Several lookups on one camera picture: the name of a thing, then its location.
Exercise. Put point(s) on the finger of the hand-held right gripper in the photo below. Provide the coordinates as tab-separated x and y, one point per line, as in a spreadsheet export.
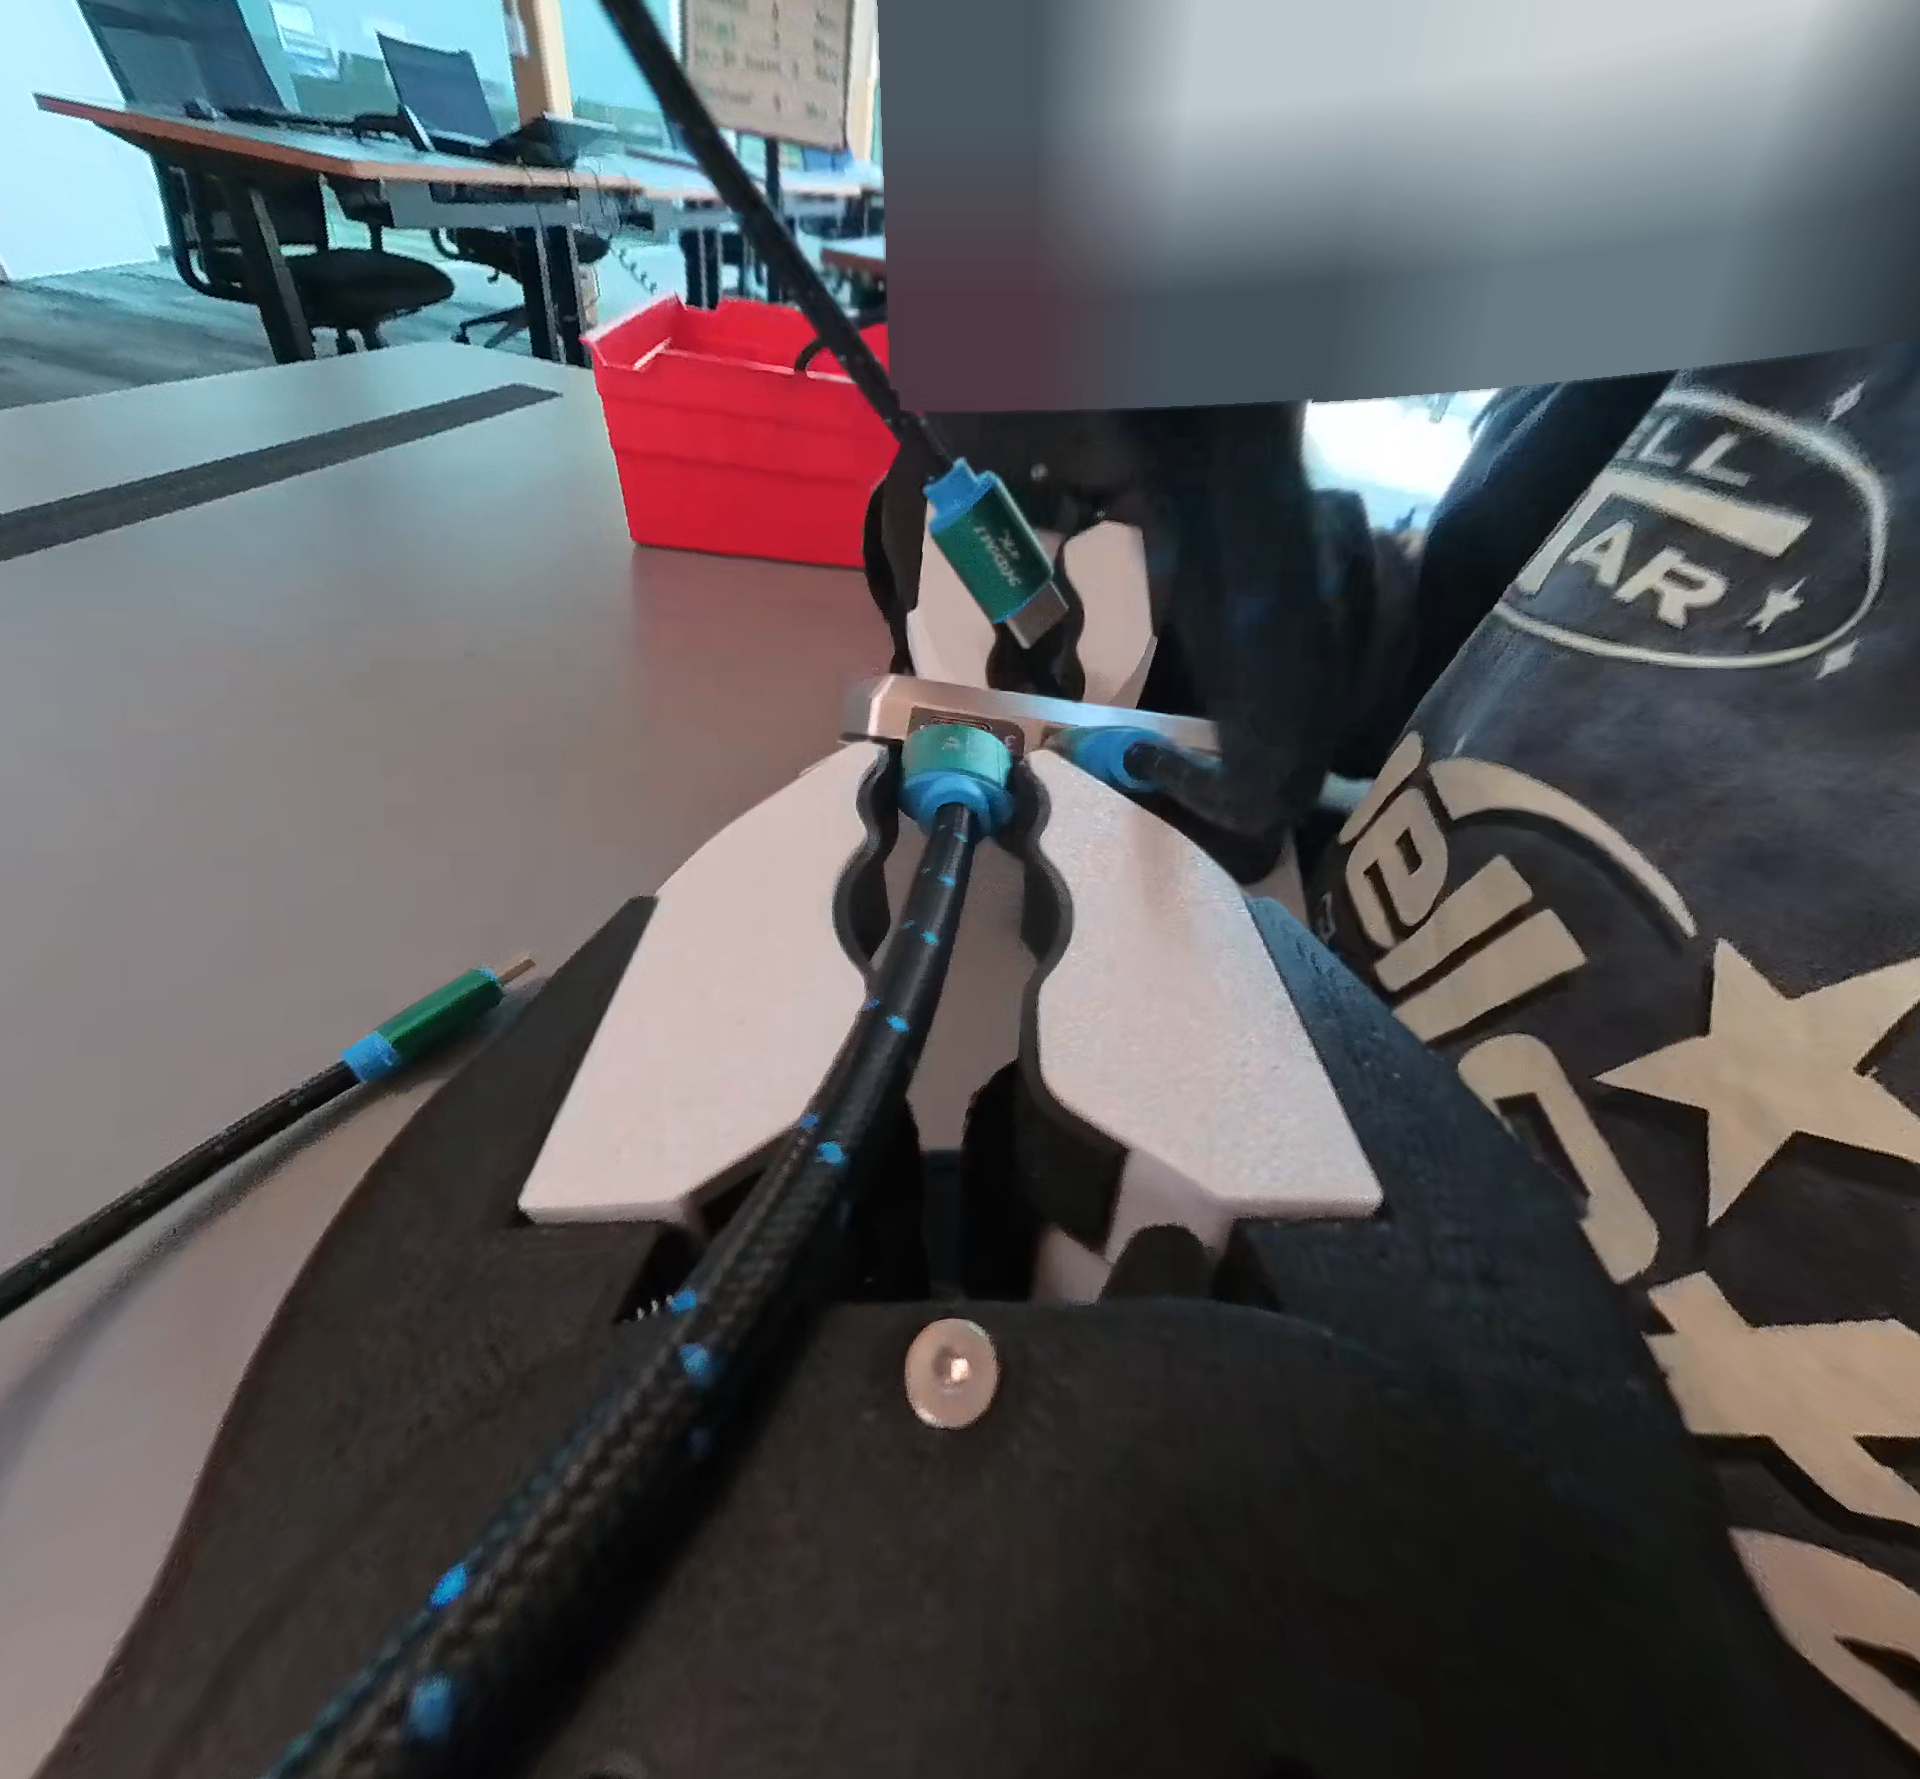
941	633
1118	609

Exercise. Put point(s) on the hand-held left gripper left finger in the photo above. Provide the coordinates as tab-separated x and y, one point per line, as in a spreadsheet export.
722	998

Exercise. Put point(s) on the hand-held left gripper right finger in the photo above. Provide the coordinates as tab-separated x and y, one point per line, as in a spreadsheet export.
1185	1029

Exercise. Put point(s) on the silver HDMI splitter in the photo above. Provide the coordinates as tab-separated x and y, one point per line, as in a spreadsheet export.
872	712

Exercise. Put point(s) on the red plastic bin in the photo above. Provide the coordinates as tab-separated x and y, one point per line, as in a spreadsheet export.
722	445

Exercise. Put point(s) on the person's dark printed shirt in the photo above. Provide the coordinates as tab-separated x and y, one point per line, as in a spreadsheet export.
1649	986

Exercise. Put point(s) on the black office chair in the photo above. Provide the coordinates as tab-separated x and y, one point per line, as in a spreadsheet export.
443	93
212	56

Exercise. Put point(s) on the brown top desk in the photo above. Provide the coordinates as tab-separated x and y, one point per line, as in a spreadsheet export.
331	158

